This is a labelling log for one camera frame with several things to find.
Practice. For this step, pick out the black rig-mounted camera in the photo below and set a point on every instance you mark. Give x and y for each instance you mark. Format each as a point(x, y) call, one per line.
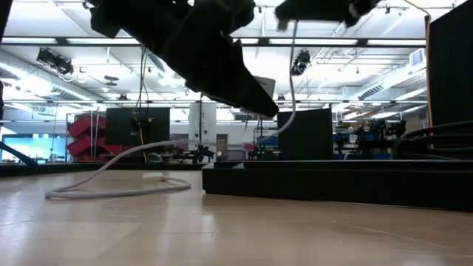
point(55, 61)

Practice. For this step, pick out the black partition panel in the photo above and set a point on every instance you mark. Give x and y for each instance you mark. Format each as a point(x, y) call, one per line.
point(451, 74)

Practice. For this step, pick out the white pillar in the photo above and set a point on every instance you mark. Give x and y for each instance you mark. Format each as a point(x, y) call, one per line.
point(207, 122)

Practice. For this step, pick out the red storage bin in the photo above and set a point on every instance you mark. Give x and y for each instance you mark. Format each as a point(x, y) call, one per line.
point(85, 147)
point(83, 127)

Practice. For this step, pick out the black monitor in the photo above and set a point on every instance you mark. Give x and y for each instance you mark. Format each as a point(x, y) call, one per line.
point(118, 125)

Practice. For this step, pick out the lit blue screen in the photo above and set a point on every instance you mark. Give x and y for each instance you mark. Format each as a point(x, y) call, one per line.
point(33, 147)

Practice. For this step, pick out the black power strip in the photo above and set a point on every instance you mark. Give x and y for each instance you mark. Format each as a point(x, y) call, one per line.
point(332, 184)

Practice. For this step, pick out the black ceiling-mounted device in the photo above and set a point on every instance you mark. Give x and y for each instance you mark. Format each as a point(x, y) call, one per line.
point(302, 61)

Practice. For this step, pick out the black diagonal strut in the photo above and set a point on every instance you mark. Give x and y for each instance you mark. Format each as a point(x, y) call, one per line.
point(15, 153)

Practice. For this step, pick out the small black background robot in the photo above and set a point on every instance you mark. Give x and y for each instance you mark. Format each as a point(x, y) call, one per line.
point(199, 152)

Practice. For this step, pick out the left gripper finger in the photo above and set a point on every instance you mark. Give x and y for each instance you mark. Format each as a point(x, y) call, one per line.
point(229, 81)

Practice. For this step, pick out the black aluminium table frame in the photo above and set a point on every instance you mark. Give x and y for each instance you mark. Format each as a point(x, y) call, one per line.
point(55, 169)

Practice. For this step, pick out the black and blue equipment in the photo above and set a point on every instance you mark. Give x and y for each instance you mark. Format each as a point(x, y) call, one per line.
point(369, 140)

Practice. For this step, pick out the silver ventilation duct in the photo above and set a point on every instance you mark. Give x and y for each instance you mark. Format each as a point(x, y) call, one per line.
point(22, 74)

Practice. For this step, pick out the white USB charger plug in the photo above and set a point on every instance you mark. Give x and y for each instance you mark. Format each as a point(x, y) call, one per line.
point(268, 85)

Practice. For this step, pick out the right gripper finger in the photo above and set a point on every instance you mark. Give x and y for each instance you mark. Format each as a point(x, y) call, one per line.
point(314, 10)

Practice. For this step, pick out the black square box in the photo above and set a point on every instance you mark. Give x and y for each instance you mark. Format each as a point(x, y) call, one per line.
point(306, 136)

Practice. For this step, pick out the black overhead crossbar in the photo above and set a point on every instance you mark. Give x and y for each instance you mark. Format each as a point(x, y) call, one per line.
point(264, 41)

